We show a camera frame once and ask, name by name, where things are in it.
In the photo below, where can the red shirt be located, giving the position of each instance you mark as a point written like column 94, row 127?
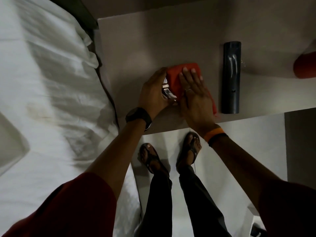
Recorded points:
column 74, row 207

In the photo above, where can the black remote control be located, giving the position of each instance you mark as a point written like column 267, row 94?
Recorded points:
column 231, row 76

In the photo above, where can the person's right sandal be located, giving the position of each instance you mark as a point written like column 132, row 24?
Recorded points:
column 191, row 150

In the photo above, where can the white pillow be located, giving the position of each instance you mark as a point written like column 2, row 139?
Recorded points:
column 37, row 27

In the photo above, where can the person's left hand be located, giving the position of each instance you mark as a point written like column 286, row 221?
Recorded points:
column 151, row 96

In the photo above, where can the red cloth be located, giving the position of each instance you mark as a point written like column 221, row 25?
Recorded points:
column 175, row 76

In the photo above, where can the person's left sandal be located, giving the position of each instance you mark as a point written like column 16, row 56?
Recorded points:
column 151, row 157

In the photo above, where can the red round object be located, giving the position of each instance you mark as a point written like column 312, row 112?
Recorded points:
column 305, row 65

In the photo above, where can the white bed sheet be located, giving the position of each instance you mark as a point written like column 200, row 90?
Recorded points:
column 49, row 120

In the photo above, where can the person's right little finger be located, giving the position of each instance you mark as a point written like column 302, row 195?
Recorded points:
column 202, row 85

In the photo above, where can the person's sandal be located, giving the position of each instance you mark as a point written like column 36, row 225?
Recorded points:
column 151, row 157
column 191, row 150

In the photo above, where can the dark trousers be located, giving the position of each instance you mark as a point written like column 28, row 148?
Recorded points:
column 158, row 207

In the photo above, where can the person's right forearm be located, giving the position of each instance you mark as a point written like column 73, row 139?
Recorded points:
column 242, row 167

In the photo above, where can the person's right middle finger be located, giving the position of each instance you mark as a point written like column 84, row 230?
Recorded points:
column 188, row 77

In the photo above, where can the person's left fingers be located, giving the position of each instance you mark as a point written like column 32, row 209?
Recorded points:
column 160, row 74

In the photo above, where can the dark headboard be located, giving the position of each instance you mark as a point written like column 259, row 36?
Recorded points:
column 76, row 9

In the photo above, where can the shiny metal object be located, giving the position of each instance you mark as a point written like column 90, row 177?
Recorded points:
column 167, row 92

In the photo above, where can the person's left forearm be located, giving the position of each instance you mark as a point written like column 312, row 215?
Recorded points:
column 118, row 155

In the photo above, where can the orange wristband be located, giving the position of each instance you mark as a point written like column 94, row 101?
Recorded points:
column 213, row 133

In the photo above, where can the person's right hand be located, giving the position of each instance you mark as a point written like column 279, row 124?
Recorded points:
column 197, row 108

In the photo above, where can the black wristwatch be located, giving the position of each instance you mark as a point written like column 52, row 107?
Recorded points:
column 138, row 115

